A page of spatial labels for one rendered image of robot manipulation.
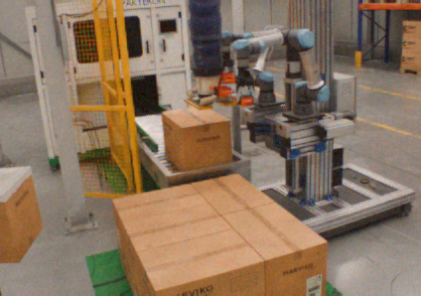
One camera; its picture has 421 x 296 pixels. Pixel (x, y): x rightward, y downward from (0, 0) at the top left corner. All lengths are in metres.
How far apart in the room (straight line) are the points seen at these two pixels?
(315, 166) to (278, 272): 1.37
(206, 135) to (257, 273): 1.38
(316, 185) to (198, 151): 1.00
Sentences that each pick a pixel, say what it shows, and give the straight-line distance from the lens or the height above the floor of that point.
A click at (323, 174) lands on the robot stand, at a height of 0.46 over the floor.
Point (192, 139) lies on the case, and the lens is 3.43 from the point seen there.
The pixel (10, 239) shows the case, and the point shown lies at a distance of 2.51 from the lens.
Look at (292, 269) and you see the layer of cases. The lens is 2.55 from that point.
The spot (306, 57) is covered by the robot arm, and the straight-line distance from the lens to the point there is 3.00.
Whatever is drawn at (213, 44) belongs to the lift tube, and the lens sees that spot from 3.11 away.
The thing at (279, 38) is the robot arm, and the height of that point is 1.60.
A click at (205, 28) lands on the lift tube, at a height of 1.68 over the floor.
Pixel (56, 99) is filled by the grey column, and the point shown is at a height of 1.17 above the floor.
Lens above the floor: 1.85
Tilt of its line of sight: 18 degrees down
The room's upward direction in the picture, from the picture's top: 4 degrees counter-clockwise
